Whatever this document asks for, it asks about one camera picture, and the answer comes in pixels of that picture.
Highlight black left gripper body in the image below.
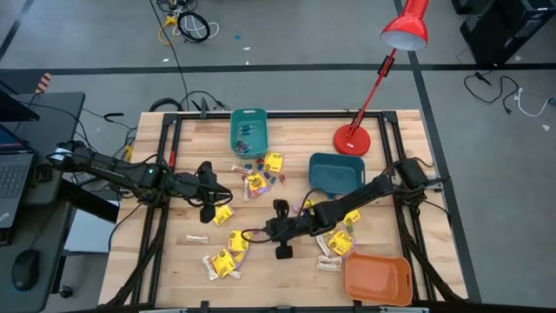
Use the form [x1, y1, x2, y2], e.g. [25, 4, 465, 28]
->
[175, 160, 216, 224]

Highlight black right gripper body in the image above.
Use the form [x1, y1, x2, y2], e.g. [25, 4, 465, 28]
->
[265, 199, 312, 261]

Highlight light teal plastic bin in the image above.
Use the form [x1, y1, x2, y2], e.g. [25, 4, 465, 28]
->
[229, 107, 269, 160]

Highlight dark teal plastic bin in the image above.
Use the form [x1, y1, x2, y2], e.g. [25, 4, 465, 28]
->
[308, 152, 367, 199]

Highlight orange plastic bin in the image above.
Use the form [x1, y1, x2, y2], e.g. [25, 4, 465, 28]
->
[344, 251, 414, 307]

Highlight red desk lamp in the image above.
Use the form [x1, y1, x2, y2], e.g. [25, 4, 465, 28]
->
[332, 0, 431, 157]

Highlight small black desk device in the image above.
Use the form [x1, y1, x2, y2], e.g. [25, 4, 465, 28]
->
[35, 163, 54, 183]

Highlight black side desk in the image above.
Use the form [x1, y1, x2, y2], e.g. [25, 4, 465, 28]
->
[0, 90, 121, 313]

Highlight grey laptop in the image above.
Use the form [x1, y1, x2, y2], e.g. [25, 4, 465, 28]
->
[0, 123, 36, 230]

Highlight orange black striped ramp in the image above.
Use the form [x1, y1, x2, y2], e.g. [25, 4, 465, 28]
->
[34, 72, 54, 95]

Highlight black computer mouse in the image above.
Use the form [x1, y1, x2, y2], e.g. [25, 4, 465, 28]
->
[11, 249, 42, 293]

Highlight dark flat monitor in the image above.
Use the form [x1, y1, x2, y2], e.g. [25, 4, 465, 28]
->
[0, 89, 41, 123]

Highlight black computer tower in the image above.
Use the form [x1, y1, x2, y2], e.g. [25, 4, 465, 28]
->
[459, 0, 556, 67]

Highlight thick black hose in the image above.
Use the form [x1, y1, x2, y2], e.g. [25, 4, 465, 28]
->
[149, 97, 184, 113]

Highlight long black floor cable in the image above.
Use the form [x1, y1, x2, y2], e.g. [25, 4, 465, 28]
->
[149, 0, 192, 112]

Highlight white floor cable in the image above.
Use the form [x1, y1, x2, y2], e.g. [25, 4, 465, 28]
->
[171, 17, 221, 43]
[513, 86, 553, 118]

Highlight black cable coil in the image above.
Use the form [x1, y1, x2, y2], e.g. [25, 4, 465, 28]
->
[176, 10, 212, 43]

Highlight yellow floor cable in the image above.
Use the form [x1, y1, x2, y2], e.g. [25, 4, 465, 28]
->
[156, 15, 179, 47]

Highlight black floor cable with plug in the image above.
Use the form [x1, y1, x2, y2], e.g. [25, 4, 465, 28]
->
[463, 71, 521, 116]

